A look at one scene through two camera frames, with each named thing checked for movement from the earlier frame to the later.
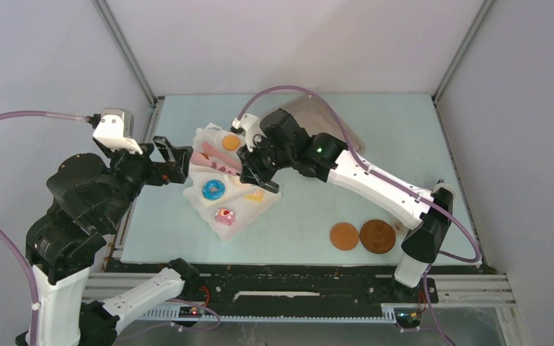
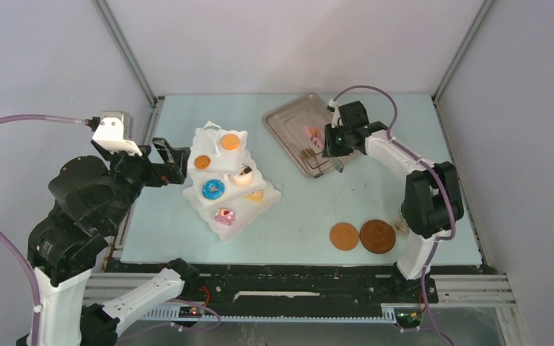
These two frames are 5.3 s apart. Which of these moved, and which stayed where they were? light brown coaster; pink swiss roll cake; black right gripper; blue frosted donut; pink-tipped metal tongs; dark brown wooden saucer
Moved: pink-tipped metal tongs; black right gripper
Stayed: pink swiss roll cake; blue frosted donut; light brown coaster; dark brown wooden saucer
